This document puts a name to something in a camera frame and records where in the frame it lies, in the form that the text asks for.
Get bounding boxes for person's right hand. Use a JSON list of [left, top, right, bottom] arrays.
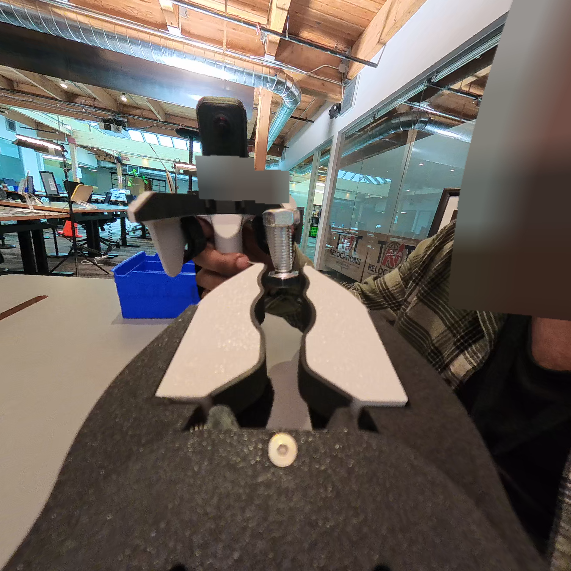
[[194, 218, 270, 295]]

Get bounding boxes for silver hex bolt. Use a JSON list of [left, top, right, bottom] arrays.
[[267, 228, 302, 283]]

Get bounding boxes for silver ventilation duct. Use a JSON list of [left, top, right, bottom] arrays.
[[0, 0, 302, 140]]

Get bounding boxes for wooden board on tripod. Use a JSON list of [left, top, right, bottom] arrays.
[[49, 181, 110, 275]]

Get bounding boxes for blue divided plastic bin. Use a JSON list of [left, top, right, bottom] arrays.
[[112, 251, 202, 320]]

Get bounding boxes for person's plaid shirt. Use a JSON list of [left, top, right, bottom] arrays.
[[395, 308, 507, 393]]

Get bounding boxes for long wooden desk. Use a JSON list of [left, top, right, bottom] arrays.
[[0, 201, 68, 275]]

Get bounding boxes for printed cardboard moving box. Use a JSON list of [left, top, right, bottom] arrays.
[[326, 232, 371, 271], [363, 239, 418, 282]]

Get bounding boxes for person's black undershirt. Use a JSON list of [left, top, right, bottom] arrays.
[[459, 312, 571, 536]]

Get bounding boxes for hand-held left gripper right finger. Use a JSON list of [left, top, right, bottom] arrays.
[[298, 266, 410, 415]]

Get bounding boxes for wooden support post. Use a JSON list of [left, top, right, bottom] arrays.
[[254, 87, 274, 173]]

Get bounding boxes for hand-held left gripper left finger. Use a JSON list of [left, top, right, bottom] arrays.
[[155, 262, 267, 418]]

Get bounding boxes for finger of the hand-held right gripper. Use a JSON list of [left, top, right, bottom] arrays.
[[266, 196, 299, 224], [127, 191, 207, 223]]

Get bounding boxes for person's neck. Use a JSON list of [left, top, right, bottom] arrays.
[[530, 316, 571, 372]]

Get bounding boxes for dark framed board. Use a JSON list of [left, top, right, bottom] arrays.
[[428, 187, 460, 237]]

